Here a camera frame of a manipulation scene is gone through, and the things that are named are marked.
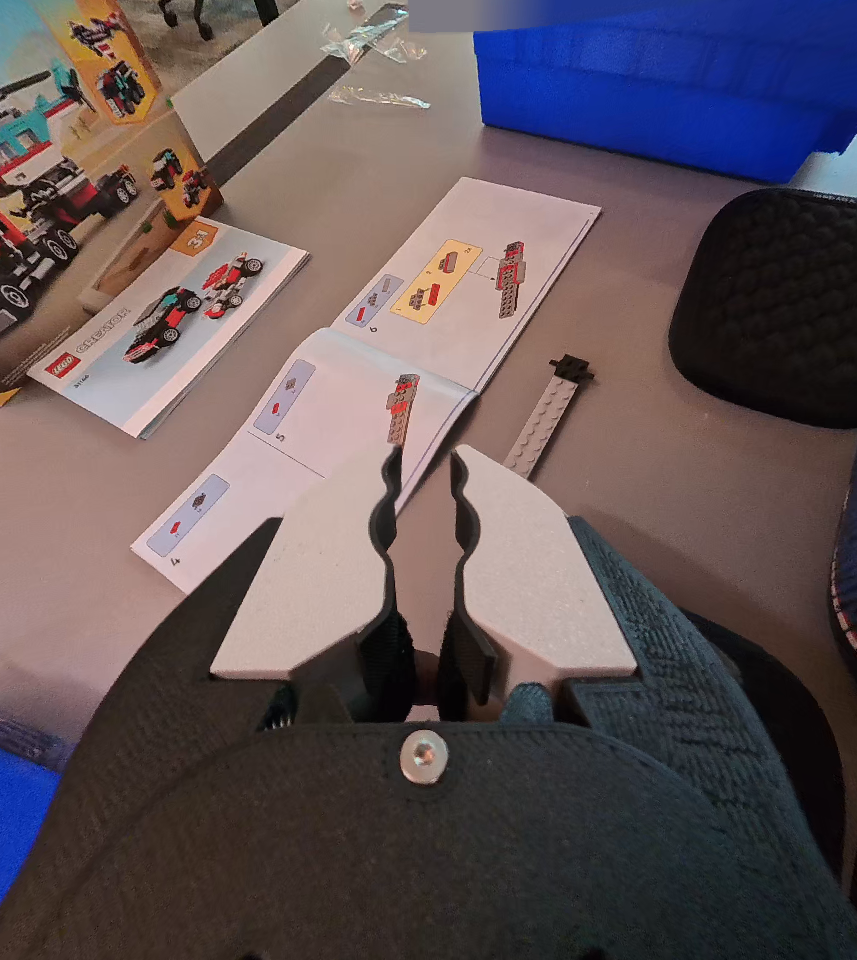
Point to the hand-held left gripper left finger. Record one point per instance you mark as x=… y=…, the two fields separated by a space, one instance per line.
x=301 y=577

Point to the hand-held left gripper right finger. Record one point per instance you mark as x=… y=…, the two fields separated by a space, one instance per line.
x=541 y=585

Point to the long grey lego plate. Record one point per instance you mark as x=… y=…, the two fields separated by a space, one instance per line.
x=541 y=427

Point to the black lego axle piece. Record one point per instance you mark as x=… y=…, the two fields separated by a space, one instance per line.
x=571 y=367

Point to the lego set box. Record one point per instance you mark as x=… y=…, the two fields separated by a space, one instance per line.
x=23 y=187

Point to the blue plastic bin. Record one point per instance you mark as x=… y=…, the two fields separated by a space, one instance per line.
x=623 y=97

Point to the closed instruction booklet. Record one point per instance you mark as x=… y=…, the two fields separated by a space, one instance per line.
x=173 y=352

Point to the black textured wrist pad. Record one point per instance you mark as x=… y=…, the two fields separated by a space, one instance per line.
x=773 y=315

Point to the open instruction booklet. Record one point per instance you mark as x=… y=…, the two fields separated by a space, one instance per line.
x=541 y=217

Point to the clear plastic bag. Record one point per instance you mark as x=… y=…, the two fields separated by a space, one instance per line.
x=380 y=97
x=372 y=37

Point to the black office chair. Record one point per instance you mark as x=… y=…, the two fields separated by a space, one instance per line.
x=200 y=19

